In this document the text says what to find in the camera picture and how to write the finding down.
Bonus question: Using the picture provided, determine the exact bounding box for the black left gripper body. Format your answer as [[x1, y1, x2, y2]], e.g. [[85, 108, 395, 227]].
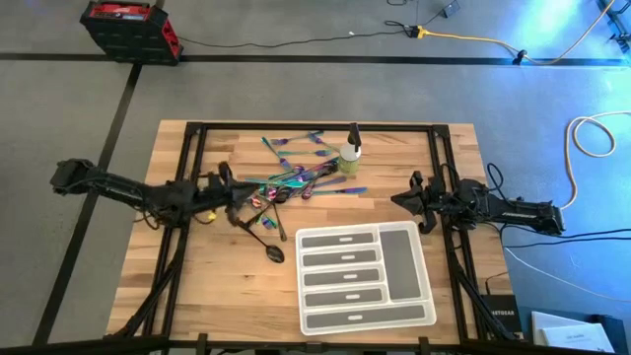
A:
[[196, 161, 245, 229]]

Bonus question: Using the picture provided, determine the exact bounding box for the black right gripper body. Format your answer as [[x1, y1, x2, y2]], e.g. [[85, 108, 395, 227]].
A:
[[410, 170, 448, 236]]

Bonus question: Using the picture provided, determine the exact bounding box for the iridescent table knife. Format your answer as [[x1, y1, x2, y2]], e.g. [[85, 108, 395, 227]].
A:
[[243, 176, 310, 189], [299, 175, 349, 200], [268, 158, 341, 186], [312, 185, 369, 197]]

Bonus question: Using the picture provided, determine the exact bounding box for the white cutlery tray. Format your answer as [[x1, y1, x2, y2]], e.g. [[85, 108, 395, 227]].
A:
[[294, 220, 439, 337]]

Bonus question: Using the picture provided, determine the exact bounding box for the large black spoon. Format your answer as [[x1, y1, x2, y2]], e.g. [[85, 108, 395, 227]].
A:
[[238, 219, 287, 264]]

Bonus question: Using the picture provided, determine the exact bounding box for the spray bottle with yellow liquid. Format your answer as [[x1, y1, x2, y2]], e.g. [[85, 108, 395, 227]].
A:
[[337, 121, 364, 177]]

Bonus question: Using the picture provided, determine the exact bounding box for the iridescent spoon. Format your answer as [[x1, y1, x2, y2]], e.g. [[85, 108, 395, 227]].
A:
[[277, 148, 336, 159], [259, 136, 293, 170]]

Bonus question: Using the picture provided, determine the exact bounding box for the black network router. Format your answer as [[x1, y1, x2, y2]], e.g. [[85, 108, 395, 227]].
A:
[[480, 294, 523, 336]]

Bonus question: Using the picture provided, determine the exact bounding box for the black power plug block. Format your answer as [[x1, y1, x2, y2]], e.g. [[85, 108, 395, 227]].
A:
[[384, 19, 421, 40]]

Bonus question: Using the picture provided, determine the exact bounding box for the red and black tool case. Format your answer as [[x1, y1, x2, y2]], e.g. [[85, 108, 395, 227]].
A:
[[79, 0, 184, 67]]

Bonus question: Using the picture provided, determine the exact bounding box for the white paper booklet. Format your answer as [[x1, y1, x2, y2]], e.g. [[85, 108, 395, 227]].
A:
[[530, 310, 616, 354]]

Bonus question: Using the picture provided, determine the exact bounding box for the black metal stand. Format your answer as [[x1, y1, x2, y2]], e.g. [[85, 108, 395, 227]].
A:
[[596, 0, 631, 54]]

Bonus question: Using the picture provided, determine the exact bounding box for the thin white cable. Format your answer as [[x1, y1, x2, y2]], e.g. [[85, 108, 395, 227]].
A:
[[503, 246, 631, 303]]

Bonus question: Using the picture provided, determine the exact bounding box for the cream coiled cable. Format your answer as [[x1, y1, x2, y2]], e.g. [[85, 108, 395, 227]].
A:
[[559, 110, 631, 212]]

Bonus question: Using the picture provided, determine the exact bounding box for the black power cable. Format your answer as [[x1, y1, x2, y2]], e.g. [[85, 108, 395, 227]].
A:
[[505, 236, 631, 249], [497, 227, 631, 242]]

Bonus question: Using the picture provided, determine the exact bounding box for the yellow extension cord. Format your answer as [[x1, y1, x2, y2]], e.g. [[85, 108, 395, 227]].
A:
[[416, 0, 617, 66]]

